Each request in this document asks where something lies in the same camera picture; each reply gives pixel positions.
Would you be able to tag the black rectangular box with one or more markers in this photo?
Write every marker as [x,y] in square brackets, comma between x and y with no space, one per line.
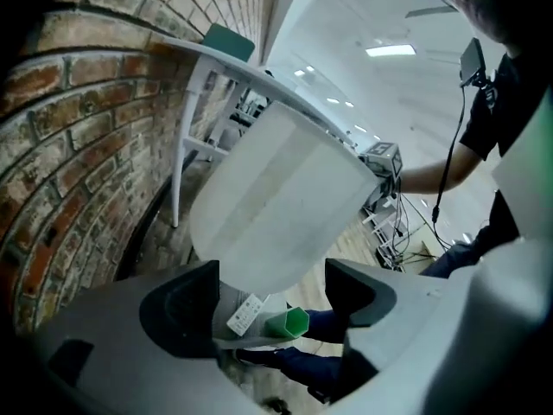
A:
[226,41]

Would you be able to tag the white table lamp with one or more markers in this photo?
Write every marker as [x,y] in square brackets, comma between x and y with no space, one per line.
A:
[276,197]

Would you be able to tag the white metal rack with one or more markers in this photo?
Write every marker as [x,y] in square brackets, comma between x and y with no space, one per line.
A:
[380,231]

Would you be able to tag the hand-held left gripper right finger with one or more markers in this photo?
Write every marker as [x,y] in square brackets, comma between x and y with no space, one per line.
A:
[410,318]

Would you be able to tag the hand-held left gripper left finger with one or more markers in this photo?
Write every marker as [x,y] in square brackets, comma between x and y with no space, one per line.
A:
[112,361]

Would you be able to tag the person's right forearm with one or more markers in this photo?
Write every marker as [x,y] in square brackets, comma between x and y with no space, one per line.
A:
[436,175]

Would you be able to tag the person's legs in dark trousers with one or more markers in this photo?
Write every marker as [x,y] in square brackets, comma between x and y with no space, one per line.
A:
[311,361]

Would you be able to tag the ceiling light panel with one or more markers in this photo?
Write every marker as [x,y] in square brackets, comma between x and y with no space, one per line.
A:
[390,50]

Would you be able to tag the white square table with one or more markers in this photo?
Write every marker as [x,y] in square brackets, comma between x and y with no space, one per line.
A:
[242,69]

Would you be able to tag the small black screen device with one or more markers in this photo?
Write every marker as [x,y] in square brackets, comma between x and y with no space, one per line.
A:
[473,63]

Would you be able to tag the white remote control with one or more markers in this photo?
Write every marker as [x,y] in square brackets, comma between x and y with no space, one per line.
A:
[245,314]

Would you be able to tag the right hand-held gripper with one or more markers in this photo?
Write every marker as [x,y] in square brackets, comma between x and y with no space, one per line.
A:
[384,158]

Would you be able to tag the person's head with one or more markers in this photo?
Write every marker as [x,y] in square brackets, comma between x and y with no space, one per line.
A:
[497,2]

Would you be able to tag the person's torso in black shirt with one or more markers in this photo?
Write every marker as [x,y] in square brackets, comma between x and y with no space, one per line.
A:
[510,110]

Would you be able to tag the green cup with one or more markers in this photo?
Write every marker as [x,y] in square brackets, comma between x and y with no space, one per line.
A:
[289,322]

